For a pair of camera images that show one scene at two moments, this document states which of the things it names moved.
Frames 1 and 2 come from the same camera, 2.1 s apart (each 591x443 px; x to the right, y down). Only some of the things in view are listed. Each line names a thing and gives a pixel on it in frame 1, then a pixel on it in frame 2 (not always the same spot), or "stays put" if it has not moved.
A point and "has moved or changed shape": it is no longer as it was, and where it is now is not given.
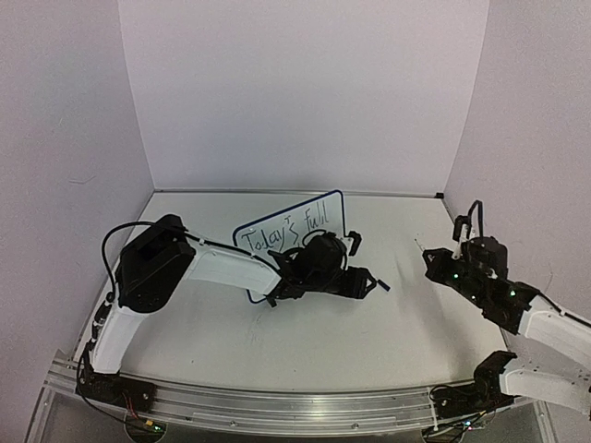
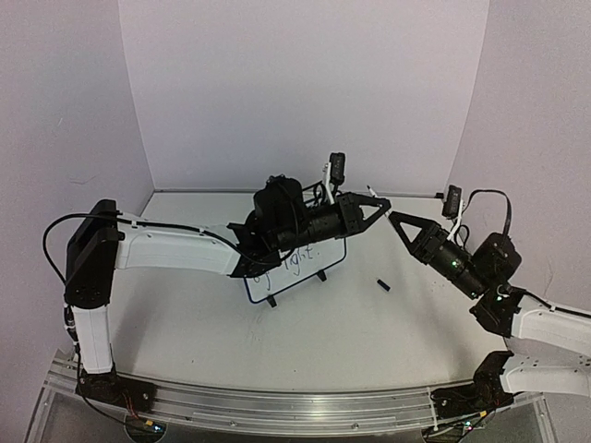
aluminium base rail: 272,410 stays put
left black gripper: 356,286 → 349,205
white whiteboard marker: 421,249 has moved or changed shape
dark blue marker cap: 385,286 stays put
